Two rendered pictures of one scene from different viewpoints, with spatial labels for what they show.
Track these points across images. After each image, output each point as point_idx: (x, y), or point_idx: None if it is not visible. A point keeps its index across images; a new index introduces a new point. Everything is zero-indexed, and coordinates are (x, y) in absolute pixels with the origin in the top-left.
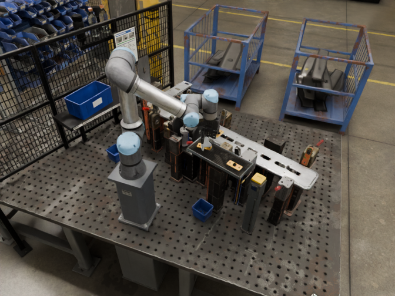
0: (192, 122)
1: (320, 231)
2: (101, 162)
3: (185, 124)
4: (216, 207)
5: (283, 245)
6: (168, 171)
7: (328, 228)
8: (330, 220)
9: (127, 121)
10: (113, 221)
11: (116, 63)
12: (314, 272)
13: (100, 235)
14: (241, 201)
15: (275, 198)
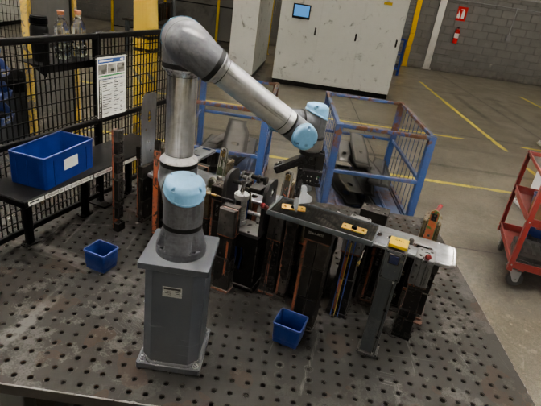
0: (308, 138)
1: (471, 340)
2: (72, 274)
3: (295, 144)
4: (310, 320)
5: (431, 366)
6: None
7: (481, 335)
8: (476, 324)
9: (178, 154)
10: (125, 369)
11: (192, 24)
12: (495, 399)
13: (105, 396)
14: (343, 308)
15: (408, 288)
